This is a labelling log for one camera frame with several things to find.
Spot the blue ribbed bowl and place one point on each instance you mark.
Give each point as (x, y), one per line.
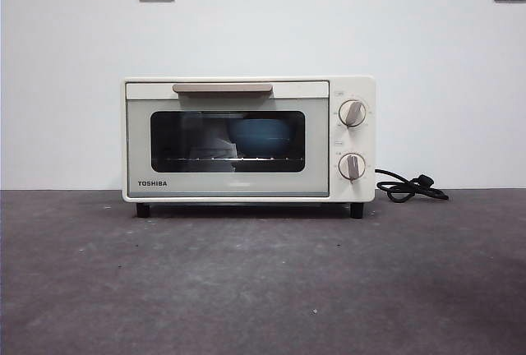
(259, 137)

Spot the cream oven knob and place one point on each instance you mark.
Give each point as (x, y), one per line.
(352, 166)
(352, 113)

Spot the cream toaster oven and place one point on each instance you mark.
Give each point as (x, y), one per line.
(353, 84)

